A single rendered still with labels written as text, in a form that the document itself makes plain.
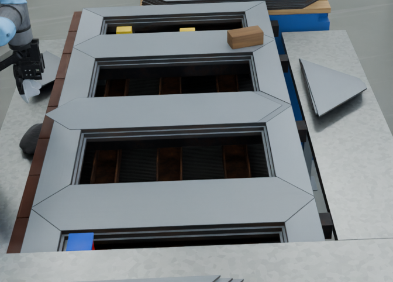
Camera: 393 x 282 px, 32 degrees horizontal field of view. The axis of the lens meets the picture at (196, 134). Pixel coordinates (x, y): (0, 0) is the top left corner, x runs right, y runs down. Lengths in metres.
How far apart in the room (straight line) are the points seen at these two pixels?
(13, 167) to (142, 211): 0.65
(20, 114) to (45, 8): 2.52
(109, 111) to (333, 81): 0.79
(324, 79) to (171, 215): 0.91
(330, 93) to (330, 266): 1.09
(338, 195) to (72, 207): 0.75
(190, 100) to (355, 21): 2.62
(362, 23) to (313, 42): 1.91
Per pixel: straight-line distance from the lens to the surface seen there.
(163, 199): 1.83
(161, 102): 2.22
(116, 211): 1.81
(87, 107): 2.22
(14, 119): 2.56
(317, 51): 2.72
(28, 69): 2.11
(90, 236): 1.70
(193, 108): 2.18
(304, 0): 2.95
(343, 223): 1.93
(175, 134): 2.11
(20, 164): 2.32
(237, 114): 2.14
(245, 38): 2.50
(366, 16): 4.78
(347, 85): 2.44
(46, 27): 4.76
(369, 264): 1.41
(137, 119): 2.14
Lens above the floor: 2.04
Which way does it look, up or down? 35 degrees down
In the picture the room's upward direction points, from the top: 2 degrees counter-clockwise
